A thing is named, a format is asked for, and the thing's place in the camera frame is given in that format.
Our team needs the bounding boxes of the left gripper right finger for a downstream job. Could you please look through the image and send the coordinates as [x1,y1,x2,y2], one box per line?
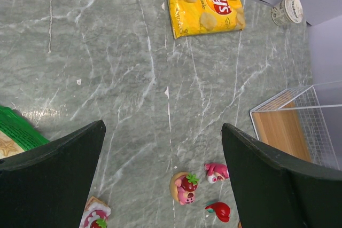
[221,123,341,227]

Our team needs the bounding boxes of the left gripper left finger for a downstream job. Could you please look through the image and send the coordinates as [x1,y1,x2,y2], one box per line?
[1,120,106,227]

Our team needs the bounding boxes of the strawberry cake slice toy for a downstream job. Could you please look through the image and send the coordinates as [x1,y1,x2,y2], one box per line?
[79,196,111,228]

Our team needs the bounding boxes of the Chobani yogurt cup behind shelf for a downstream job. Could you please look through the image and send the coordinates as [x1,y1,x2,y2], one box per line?
[271,0,304,26]

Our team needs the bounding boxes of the green chips bag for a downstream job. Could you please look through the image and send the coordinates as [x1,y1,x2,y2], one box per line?
[1,106,49,159]

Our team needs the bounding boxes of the pink bear strawberry donut toy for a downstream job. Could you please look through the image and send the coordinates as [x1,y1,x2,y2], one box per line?
[169,172,199,206]

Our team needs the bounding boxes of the yellow Lays chips bag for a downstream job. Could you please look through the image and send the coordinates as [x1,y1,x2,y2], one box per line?
[168,0,245,38]

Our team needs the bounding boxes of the white wire wooden shelf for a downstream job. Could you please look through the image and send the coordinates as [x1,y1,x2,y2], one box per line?
[249,81,341,170]

